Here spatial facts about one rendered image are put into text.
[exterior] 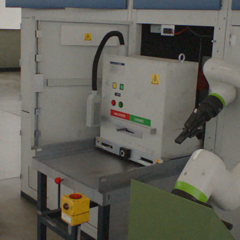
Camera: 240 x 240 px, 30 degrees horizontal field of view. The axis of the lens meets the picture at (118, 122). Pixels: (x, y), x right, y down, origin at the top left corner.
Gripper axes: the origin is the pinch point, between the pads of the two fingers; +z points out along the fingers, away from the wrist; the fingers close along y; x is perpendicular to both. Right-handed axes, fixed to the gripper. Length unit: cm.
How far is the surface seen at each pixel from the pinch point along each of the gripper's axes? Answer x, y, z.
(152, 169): -16.3, -20.3, 7.4
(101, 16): -108, 12, -66
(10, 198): -206, -134, 16
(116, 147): -50, -27, -2
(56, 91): -91, -1, -4
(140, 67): -39.5, 12.9, -24.1
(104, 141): -61, -28, -3
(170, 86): -20.7, 7.0, -21.8
